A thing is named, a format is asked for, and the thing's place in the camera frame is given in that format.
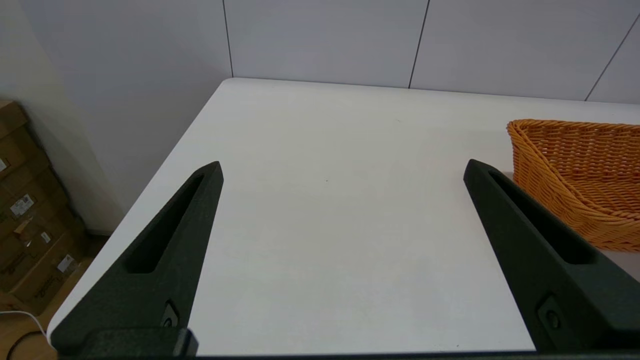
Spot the black floor cable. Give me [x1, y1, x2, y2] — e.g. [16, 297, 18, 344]
[4, 329, 47, 360]

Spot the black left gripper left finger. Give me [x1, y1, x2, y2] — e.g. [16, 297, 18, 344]
[49, 160, 225, 357]

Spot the white floor cable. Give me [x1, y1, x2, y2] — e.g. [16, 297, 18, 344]
[0, 309, 49, 337]

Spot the orange woven wicker basket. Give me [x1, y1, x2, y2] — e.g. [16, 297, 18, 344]
[506, 118, 640, 253]

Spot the brown cardboard box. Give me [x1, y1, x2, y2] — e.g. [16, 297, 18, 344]
[0, 210, 101, 317]
[0, 100, 29, 144]
[0, 167, 72, 246]
[0, 127, 52, 201]

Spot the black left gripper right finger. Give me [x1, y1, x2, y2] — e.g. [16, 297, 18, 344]
[463, 158, 640, 352]

